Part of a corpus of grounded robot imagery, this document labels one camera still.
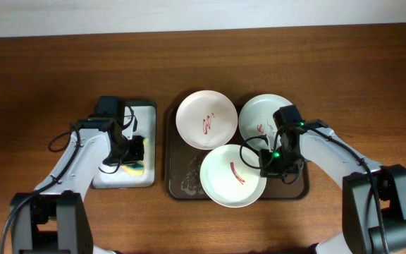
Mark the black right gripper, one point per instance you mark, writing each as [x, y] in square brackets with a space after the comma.
[271, 167]

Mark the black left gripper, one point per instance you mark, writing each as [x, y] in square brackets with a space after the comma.
[137, 150]

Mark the yellow green sponge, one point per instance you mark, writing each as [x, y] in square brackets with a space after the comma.
[137, 168]

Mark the white front plate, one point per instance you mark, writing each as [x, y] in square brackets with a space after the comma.
[230, 177]

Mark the pinkish white plate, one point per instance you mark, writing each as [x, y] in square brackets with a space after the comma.
[206, 119]

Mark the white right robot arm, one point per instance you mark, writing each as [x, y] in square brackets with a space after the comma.
[374, 195]

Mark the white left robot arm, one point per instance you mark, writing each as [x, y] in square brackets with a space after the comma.
[52, 218]

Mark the white soapy water tray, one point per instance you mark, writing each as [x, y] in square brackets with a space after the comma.
[113, 176]

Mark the brown plastic tray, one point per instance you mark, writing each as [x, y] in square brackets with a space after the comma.
[182, 163]

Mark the pale green plate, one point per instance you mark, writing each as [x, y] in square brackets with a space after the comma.
[256, 118]

